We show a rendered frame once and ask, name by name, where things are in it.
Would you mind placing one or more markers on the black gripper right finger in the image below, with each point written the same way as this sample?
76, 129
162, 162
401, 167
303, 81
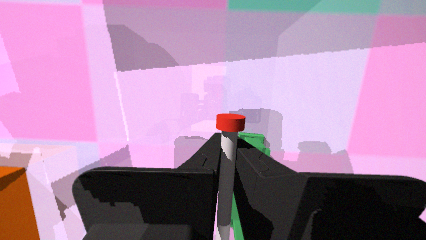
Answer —
274, 202

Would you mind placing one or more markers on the grey rod with red cap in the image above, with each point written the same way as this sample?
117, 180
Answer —
230, 125

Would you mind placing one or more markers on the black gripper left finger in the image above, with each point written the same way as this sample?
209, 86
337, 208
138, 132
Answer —
143, 195

